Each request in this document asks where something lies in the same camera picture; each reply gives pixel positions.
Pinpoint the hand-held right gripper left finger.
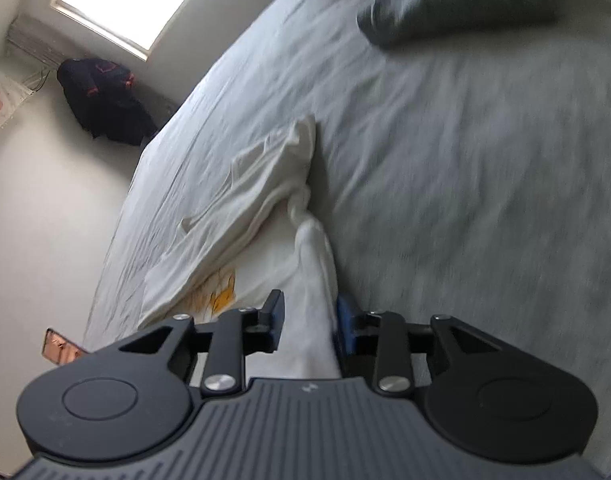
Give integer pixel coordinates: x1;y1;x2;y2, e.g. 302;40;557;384
118;289;286;397

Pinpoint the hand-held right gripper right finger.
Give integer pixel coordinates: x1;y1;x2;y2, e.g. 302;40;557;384
335;296;486;397

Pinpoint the white printed sweatshirt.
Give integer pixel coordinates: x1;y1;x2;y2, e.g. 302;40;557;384
138;114;343;378

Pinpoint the bed with grey sheet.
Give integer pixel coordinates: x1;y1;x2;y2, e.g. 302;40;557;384
82;0;611;476

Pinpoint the copper coloured flat panel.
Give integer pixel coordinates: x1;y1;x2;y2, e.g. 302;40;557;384
42;327;88;366

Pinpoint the dark hanging jacket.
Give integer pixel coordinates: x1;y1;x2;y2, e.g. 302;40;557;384
56;57;158;147

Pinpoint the grey folded sweater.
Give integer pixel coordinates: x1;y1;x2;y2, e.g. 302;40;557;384
356;0;559;50

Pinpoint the white red printed bag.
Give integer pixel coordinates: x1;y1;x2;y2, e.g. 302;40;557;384
0;72;32;137

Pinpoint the grey ribbed wall unit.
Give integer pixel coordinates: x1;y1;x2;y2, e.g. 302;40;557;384
5;14;61;67

